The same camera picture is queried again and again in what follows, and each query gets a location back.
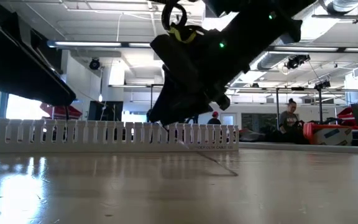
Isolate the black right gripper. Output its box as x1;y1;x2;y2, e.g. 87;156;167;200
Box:
149;30;248;126

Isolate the black zip tie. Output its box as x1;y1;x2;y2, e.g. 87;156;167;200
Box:
162;123;239;177

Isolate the person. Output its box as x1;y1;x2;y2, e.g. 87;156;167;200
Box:
278;98;303;133
206;111;223;126

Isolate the red machine cover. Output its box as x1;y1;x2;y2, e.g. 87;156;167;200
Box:
39;102;83;121

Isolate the black screen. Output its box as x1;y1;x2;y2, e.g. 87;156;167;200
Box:
88;100;124;123

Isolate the long ceiling light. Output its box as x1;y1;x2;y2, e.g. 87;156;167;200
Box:
268;46;358;53
47;40;152;48

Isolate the black vertical pole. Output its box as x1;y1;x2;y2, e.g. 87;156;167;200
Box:
275;88;281;131
318;88;324;124

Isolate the white slotted cable duct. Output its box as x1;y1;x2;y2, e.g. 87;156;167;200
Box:
0;117;240;153

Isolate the silver ventilation duct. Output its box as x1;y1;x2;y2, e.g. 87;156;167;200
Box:
256;51;295;72
321;0;358;14

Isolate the black ceiling-mounted camera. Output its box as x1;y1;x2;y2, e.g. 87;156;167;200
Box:
314;80;332;91
284;54;311;70

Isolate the white flat duct cover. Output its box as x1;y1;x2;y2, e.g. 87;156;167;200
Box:
239;141;358;156

